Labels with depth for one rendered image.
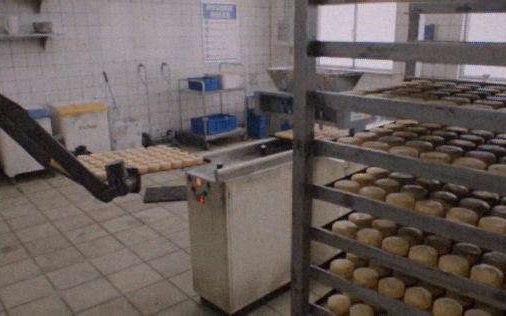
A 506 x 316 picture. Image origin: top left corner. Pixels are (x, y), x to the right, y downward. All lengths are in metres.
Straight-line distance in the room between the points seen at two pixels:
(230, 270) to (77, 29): 4.35
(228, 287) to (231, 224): 0.36
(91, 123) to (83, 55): 1.01
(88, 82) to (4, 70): 0.96
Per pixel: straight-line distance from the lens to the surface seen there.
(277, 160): 2.40
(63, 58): 6.03
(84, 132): 5.48
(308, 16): 0.80
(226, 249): 2.31
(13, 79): 5.90
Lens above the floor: 1.53
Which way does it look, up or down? 18 degrees down
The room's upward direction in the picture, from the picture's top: straight up
